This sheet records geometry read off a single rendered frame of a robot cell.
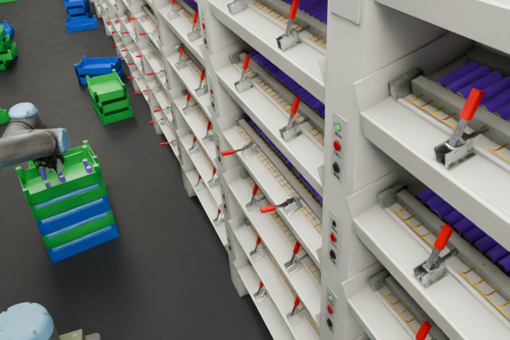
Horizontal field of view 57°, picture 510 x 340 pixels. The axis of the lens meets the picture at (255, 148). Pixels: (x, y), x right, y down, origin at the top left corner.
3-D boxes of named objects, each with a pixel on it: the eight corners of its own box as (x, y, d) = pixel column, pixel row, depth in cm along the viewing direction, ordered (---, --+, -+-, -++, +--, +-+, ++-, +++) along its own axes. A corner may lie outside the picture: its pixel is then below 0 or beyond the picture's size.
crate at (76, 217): (41, 237, 198) (36, 222, 194) (33, 211, 213) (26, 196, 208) (111, 209, 210) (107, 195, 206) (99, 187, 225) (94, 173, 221)
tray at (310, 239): (325, 278, 100) (315, 250, 94) (226, 143, 148) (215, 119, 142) (404, 231, 103) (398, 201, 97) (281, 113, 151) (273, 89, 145)
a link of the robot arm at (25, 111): (1, 118, 167) (12, 99, 174) (17, 142, 176) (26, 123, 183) (28, 118, 167) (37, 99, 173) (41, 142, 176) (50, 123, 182)
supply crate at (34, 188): (29, 207, 189) (23, 191, 185) (21, 182, 204) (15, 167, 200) (103, 181, 202) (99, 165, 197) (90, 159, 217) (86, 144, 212)
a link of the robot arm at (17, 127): (21, 145, 159) (34, 119, 167) (-12, 146, 160) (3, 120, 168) (33, 163, 166) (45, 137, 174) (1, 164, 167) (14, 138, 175)
